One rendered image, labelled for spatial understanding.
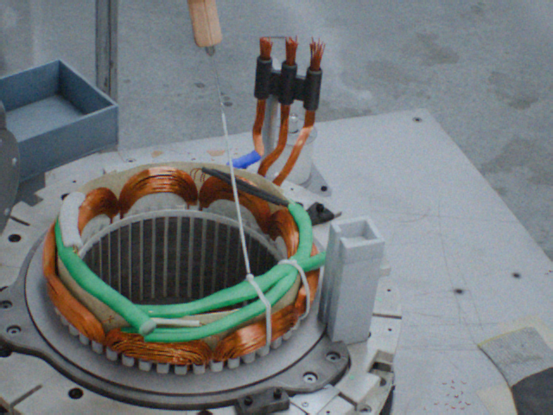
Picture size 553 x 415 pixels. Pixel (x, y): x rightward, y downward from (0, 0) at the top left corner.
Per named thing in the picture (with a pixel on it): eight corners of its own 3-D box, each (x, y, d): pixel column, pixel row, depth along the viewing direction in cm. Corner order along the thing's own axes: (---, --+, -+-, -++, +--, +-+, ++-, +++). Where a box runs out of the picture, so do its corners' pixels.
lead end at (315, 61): (324, 73, 84) (327, 41, 82) (310, 74, 83) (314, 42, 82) (318, 65, 84) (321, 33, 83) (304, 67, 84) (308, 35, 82)
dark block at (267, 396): (233, 406, 75) (234, 392, 74) (282, 394, 76) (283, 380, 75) (241, 421, 74) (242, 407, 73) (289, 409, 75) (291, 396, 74)
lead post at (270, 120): (266, 180, 95) (277, 54, 87) (274, 199, 93) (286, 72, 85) (244, 181, 94) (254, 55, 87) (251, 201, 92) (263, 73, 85)
